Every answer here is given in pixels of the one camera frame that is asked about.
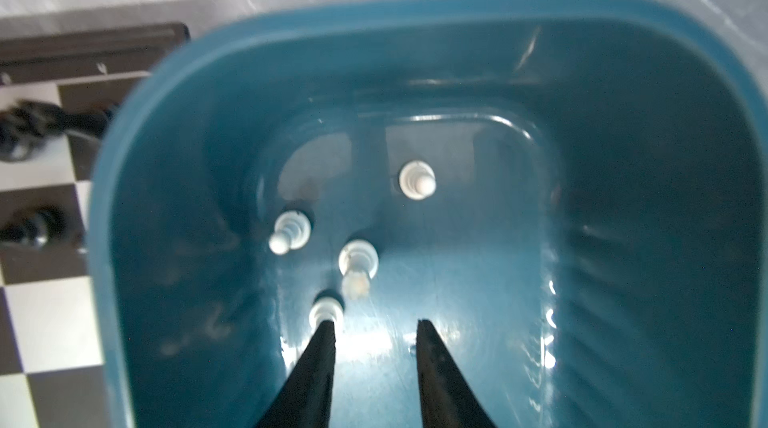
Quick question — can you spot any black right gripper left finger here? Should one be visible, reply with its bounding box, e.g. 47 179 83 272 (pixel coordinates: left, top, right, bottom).
256 320 336 428

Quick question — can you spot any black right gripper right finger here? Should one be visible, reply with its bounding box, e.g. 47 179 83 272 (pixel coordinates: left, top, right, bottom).
416 319 495 428

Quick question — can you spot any black white chessboard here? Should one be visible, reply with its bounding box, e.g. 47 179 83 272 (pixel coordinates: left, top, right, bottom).
1 22 190 427

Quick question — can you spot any dark teal plastic tray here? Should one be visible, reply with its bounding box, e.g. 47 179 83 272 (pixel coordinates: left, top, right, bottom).
87 0 767 427

